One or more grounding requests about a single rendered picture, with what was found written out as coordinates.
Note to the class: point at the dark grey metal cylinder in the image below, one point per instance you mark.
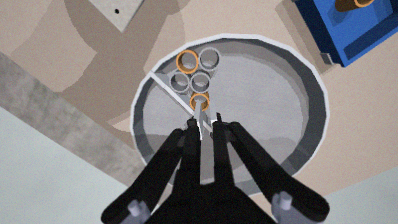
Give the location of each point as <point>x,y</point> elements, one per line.
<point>201,89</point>
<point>175,86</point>
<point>212,68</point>

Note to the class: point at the bronze bushing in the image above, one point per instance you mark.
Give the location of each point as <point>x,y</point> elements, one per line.
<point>181,66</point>
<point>204,105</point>
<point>347,5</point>

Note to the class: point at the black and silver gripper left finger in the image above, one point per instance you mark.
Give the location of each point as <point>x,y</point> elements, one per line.
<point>135,204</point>

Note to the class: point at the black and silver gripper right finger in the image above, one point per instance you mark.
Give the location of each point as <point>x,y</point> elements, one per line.
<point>292,201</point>

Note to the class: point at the blue shallow tray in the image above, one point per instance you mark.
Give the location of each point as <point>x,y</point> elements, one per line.
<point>353,32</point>

